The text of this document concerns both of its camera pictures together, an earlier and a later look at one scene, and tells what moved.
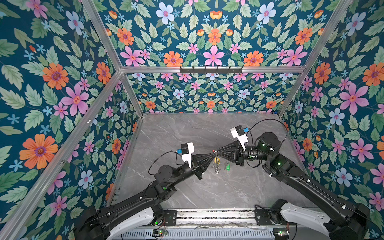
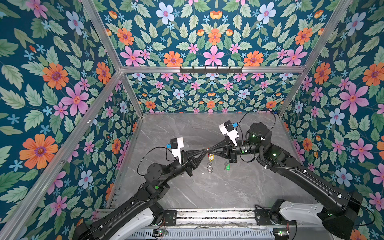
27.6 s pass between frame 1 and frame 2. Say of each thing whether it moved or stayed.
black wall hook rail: stayed
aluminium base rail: stayed
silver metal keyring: moved
